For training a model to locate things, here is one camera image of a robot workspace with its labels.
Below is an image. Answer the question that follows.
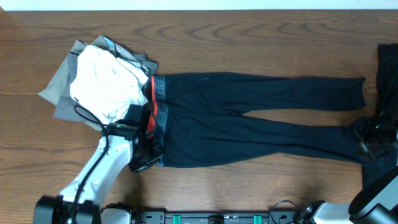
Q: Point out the black leggings red waistband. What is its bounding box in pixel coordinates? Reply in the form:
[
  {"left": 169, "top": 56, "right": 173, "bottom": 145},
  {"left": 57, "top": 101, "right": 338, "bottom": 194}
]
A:
[{"left": 150, "top": 72, "right": 372, "bottom": 168}]

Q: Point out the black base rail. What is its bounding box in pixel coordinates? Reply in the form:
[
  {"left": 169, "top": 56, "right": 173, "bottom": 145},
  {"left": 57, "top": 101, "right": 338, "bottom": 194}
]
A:
[{"left": 102, "top": 200, "right": 312, "bottom": 224}]

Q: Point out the white t-shirt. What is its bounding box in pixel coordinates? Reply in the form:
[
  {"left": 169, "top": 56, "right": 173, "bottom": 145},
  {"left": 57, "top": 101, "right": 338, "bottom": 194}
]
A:
[{"left": 70, "top": 45, "right": 148, "bottom": 124}]

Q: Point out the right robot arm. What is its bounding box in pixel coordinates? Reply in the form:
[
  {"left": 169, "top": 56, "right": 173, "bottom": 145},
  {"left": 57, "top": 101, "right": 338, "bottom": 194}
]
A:
[{"left": 293, "top": 115, "right": 397, "bottom": 224}]

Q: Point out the black garment at right edge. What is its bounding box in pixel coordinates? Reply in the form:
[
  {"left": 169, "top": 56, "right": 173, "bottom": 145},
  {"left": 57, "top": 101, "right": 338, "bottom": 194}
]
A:
[{"left": 376, "top": 44, "right": 397, "bottom": 118}]

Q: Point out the grey folded garment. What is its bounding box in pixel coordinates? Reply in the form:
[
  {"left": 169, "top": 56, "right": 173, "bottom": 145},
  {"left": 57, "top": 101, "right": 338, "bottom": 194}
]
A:
[{"left": 39, "top": 35, "right": 158, "bottom": 122}]

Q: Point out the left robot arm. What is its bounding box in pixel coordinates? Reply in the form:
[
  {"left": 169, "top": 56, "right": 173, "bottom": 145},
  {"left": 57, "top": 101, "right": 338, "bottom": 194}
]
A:
[{"left": 33, "top": 103, "right": 164, "bottom": 224}]

